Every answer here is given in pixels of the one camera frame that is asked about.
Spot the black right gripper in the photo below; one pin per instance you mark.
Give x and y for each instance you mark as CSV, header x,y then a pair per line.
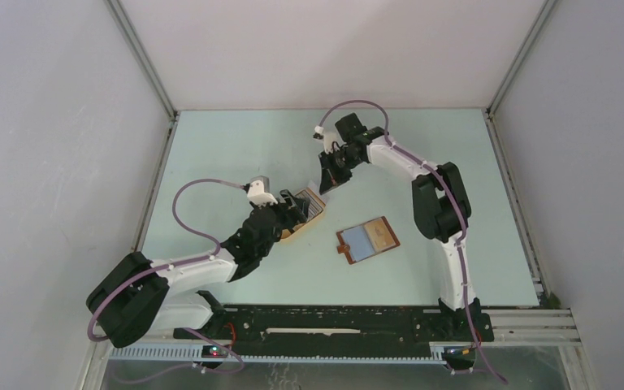
x,y
331,177

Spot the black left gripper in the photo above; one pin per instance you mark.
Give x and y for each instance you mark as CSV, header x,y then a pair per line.
x,y
293,215

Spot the brown leather card holder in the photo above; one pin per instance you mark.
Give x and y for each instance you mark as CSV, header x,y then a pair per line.
x,y
354,243

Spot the orange VIP credit card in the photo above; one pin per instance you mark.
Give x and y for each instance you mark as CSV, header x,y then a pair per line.
x,y
380,235

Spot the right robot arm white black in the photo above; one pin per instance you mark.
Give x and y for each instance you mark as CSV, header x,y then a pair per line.
x,y
441,207

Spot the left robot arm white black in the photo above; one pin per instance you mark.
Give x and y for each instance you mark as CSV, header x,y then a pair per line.
x,y
141,295

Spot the stack of credit cards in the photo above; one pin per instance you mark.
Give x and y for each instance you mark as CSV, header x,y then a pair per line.
x,y
315,204

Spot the beige oval card tray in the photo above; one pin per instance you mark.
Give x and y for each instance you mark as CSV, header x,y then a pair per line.
x,y
300,227

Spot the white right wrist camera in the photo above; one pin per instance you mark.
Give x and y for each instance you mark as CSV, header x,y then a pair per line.
x,y
327,137

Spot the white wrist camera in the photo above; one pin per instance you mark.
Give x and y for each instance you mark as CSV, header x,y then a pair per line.
x,y
258,192
327,137

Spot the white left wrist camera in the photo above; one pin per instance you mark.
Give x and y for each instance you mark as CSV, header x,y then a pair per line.
x,y
258,192

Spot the white toothed cable duct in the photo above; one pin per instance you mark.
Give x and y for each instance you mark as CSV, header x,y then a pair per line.
x,y
199,353

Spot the aluminium frame rail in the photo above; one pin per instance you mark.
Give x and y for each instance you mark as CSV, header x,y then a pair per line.
x,y
420,324

